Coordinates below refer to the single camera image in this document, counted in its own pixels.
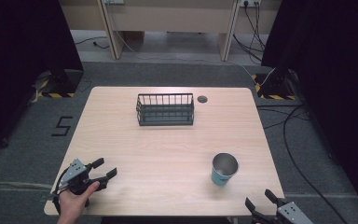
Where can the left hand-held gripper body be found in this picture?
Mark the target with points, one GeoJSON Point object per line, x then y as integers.
{"type": "Point", "coordinates": [76, 174]}

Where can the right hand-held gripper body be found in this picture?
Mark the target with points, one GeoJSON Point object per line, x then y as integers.
{"type": "Point", "coordinates": [287, 214]}

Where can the blue cup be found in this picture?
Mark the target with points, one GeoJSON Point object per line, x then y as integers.
{"type": "Point", "coordinates": [224, 169]}

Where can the person's left hand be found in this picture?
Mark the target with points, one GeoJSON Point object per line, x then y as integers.
{"type": "Point", "coordinates": [76, 200]}

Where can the black stand base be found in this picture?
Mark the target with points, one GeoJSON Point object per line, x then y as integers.
{"type": "Point", "coordinates": [62, 81]}
{"type": "Point", "coordinates": [276, 85]}

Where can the black curtain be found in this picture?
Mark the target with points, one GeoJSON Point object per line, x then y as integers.
{"type": "Point", "coordinates": [332, 77]}
{"type": "Point", "coordinates": [15, 62]}

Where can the beige desk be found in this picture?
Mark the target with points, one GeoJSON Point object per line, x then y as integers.
{"type": "Point", "coordinates": [171, 21]}

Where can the wall power socket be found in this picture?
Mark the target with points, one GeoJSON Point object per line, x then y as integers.
{"type": "Point", "coordinates": [250, 3]}

